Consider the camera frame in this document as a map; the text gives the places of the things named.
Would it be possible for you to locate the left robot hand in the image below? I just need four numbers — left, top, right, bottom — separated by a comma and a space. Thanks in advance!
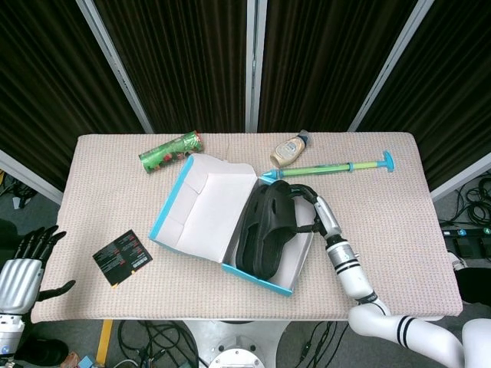
0, 225, 77, 314

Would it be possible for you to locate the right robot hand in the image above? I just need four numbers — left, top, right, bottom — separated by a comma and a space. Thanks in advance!
286, 183, 343, 239

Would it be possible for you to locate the black slipper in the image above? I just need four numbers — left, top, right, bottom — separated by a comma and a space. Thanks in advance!
234, 183, 269, 271
245, 179, 299, 280

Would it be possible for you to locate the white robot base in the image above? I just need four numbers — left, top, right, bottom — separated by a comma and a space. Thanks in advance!
180, 320, 296, 368

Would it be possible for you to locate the green blue hand pump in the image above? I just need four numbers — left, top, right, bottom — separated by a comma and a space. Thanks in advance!
260, 150, 396, 182

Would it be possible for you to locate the blue and white shoebox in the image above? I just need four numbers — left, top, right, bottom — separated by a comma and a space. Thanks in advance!
148, 153, 315, 297

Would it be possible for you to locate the beige woven table cloth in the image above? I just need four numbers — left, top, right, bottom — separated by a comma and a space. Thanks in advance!
29, 132, 463, 324

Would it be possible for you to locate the beige squeeze sauce bottle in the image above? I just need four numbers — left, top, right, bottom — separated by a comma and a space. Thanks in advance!
269, 129, 312, 169

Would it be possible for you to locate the black card packet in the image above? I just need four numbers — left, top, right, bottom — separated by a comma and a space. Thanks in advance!
92, 228, 154, 288

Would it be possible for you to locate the black power strip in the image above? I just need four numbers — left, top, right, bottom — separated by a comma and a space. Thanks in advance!
440, 225, 491, 250

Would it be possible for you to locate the black pleated curtain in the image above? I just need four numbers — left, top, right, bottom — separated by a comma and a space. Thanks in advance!
358, 0, 491, 191
94, 0, 254, 133
257, 0, 419, 133
0, 0, 145, 191

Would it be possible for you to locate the green snack canister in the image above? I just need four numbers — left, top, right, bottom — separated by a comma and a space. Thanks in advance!
138, 130, 205, 174

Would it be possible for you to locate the grey metal frame post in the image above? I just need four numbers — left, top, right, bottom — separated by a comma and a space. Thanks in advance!
75, 0, 154, 134
429, 153, 491, 202
348, 0, 437, 132
0, 149, 64, 204
244, 0, 268, 133

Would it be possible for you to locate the black cable with plug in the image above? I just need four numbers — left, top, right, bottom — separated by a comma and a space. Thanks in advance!
298, 320, 338, 368

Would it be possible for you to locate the black floor cable bundle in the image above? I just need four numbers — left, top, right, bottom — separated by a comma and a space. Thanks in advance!
440, 178, 491, 227
117, 320, 200, 368

